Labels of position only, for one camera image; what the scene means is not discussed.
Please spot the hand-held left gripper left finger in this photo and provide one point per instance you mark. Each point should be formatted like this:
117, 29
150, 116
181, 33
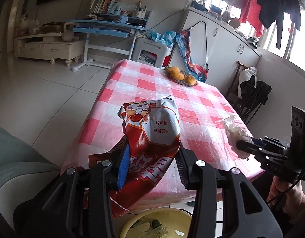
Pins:
124, 168

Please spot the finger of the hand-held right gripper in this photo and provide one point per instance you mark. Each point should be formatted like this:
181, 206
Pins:
260, 140
246, 146

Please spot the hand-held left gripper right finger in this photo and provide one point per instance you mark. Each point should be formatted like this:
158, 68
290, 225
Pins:
186, 171

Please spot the white tissue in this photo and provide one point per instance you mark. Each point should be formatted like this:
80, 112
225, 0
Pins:
235, 131

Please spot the red snack bag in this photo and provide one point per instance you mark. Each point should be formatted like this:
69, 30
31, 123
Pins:
152, 133

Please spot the yellow plastic basin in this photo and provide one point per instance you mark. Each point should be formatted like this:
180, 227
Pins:
182, 218

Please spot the person's right hand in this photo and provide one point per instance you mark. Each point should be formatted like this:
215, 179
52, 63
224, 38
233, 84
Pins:
295, 200

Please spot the small teal object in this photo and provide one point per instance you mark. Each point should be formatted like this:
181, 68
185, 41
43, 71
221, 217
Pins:
191, 203

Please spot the black folding chair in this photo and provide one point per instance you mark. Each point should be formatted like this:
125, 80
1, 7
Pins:
256, 94

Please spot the pink white checkered tablecloth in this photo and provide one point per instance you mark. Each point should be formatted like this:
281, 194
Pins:
197, 119

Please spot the dark wooden folding chair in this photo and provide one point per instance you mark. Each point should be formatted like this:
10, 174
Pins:
235, 86

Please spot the white sack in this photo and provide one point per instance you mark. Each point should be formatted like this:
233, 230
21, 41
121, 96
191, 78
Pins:
246, 78

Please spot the yellow mango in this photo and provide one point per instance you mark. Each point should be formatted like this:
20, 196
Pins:
178, 75
190, 79
172, 70

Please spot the woven fruit basket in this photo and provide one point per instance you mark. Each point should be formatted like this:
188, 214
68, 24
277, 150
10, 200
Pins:
183, 82

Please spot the white cupboard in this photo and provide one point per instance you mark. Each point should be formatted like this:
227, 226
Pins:
229, 54

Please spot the colourful printed bag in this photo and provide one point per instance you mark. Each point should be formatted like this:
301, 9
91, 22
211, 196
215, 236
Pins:
192, 67

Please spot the window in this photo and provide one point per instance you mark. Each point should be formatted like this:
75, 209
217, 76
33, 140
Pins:
291, 42

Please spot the grey green sofa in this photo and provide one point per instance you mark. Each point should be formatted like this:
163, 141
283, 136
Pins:
13, 158

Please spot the white plastic stool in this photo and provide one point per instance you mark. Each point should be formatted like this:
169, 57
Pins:
152, 49

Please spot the brown white round cushion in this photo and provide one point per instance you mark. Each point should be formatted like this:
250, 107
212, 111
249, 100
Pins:
231, 19

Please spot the red hanging garment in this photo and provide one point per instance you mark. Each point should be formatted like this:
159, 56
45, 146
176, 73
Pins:
251, 14

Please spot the blue crumpled cloth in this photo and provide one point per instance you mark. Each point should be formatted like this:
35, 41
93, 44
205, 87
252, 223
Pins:
162, 38

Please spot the cream television cabinet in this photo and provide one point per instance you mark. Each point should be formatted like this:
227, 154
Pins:
50, 49

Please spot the blue study desk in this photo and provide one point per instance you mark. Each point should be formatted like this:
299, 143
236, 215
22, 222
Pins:
105, 29

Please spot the black hanging garment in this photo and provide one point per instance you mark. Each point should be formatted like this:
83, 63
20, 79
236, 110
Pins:
271, 0

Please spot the pale kettlebell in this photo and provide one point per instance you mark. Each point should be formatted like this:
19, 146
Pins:
68, 34

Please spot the dark shoes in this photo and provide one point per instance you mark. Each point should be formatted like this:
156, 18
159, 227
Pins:
198, 6

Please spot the white pen holder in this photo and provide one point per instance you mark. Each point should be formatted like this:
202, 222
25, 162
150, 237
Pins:
139, 12

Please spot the row of books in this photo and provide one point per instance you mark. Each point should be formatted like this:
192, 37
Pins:
99, 2

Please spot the white plush toys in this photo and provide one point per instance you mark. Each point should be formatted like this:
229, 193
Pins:
29, 24

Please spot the small picture frame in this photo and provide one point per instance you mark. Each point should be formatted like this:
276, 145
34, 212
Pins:
216, 9

